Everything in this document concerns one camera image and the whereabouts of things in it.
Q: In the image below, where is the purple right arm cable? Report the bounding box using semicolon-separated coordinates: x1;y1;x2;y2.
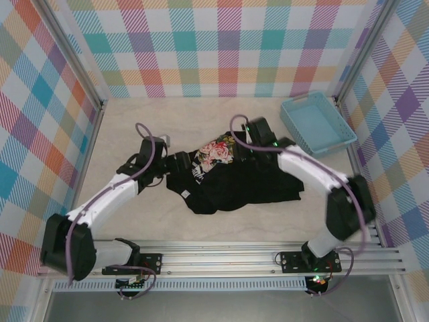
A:
230;114;369;298

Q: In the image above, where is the slotted grey cable duct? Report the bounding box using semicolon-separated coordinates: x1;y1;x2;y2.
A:
53;280;308;292

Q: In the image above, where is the black floral print t-shirt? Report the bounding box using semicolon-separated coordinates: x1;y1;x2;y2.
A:
166;130;306;216

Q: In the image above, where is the light blue plastic basket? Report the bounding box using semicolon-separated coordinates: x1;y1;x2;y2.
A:
280;91;357;159

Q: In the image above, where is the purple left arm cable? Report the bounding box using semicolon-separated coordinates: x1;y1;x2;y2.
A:
65;122;158;301

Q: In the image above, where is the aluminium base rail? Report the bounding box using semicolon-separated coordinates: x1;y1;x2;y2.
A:
36;250;408;278

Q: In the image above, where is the small electronics board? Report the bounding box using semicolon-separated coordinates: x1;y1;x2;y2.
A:
115;275;148;292
306;274;331;293

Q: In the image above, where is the aluminium corner post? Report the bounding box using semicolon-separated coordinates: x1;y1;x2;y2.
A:
36;0;110;111
333;0;400;108

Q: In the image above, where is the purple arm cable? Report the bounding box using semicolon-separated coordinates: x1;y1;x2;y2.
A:
65;122;158;301
230;114;369;298

